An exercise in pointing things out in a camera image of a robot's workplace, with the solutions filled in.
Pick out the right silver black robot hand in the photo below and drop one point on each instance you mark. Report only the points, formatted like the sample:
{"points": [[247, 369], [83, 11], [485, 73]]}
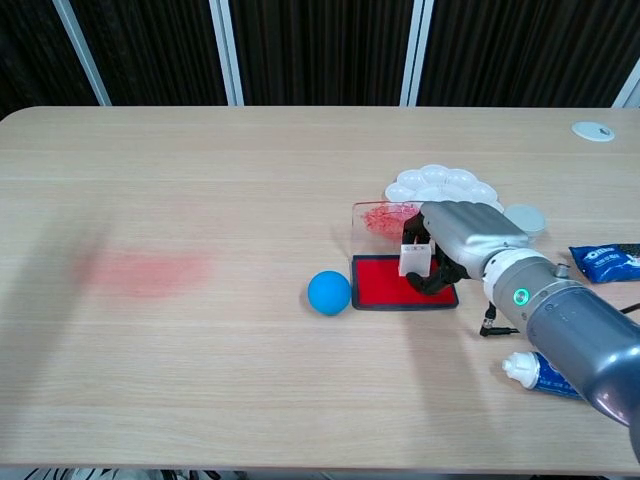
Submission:
{"points": [[470, 230]]}

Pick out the small red white object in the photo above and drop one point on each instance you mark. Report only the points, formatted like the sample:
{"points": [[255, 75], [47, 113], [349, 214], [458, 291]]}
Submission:
{"points": [[415, 257]]}

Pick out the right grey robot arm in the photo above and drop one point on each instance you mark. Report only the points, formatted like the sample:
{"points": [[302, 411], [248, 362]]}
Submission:
{"points": [[575, 325]]}

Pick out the white flower paint palette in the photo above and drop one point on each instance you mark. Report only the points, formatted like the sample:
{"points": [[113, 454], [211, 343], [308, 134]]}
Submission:
{"points": [[440, 182]]}

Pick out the small white round lid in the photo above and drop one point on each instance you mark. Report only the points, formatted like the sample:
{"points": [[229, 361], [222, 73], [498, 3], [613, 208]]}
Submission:
{"points": [[527, 215]]}

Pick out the red ink pad clear lid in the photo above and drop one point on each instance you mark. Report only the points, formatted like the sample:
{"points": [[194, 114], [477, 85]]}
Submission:
{"points": [[380, 290]]}

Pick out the blue Oreo cookie packet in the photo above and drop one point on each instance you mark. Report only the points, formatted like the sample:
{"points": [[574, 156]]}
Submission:
{"points": [[607, 262]]}

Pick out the blue Crest toothpaste tube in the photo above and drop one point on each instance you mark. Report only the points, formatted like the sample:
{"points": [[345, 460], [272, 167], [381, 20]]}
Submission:
{"points": [[522, 370]]}

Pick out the blue ball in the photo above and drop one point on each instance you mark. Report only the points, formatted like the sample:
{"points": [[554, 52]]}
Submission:
{"points": [[329, 293]]}

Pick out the white partition frame post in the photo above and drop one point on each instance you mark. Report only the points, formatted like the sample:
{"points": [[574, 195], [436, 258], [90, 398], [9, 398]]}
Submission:
{"points": [[416, 50], [227, 50], [631, 90], [82, 50]]}

